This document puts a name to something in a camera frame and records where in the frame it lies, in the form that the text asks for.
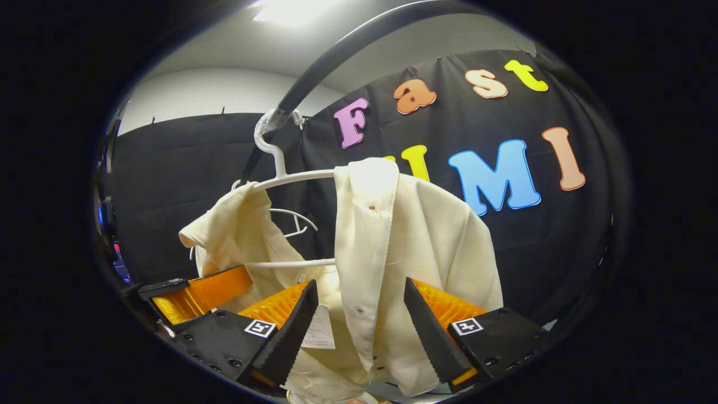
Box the large ceiling light panel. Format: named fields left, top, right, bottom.
left=250, top=0, right=343, bottom=26

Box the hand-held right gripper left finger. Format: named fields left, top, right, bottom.
left=171, top=279, right=319, bottom=391

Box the cream button-up shirt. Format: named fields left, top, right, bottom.
left=178, top=157, right=504, bottom=402

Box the black backdrop cloth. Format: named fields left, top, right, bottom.
left=104, top=49, right=629, bottom=326

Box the black clothes rack rail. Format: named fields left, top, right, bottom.
left=238, top=0, right=494, bottom=189

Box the white plastic clothes hanger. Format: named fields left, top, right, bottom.
left=231, top=180, right=319, bottom=239
left=233, top=108, right=337, bottom=269

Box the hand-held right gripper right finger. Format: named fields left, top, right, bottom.
left=404, top=277, right=553, bottom=388

